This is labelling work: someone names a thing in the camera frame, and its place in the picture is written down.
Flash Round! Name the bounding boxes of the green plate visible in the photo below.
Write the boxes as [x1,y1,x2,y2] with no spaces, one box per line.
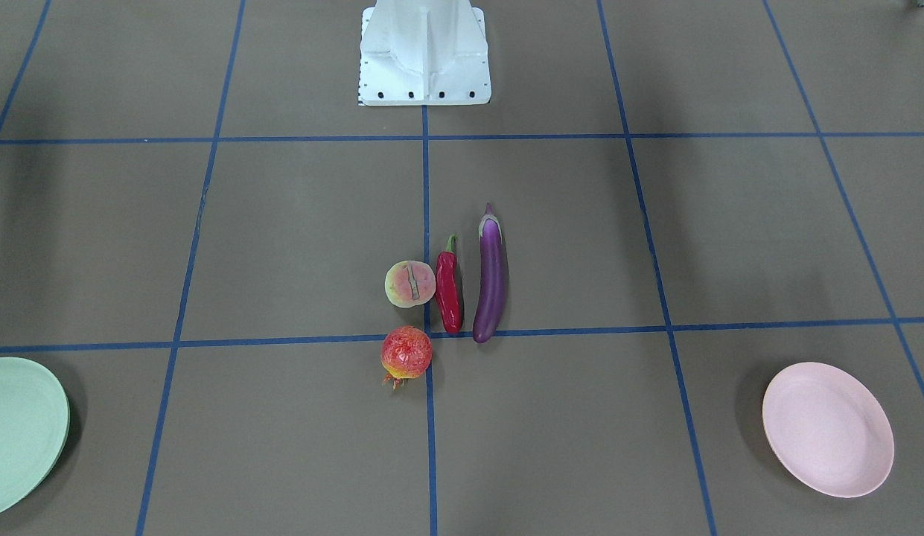
[0,357,71,514]

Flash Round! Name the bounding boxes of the peach fruit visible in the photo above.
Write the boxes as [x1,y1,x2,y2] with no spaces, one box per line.
[384,259,437,308]

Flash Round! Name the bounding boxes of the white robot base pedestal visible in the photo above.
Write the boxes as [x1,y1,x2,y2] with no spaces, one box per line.
[357,1,492,106]

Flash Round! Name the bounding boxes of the pink plate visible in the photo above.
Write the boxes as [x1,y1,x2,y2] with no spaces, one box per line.
[761,362,895,499]

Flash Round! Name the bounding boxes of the red pomegranate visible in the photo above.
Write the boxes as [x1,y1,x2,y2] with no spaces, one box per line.
[380,325,433,390]

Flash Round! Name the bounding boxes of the red chili pepper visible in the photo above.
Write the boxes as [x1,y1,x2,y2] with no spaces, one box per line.
[435,234,464,334]

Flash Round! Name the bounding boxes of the purple eggplant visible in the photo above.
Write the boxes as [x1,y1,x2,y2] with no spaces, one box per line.
[473,203,507,344]

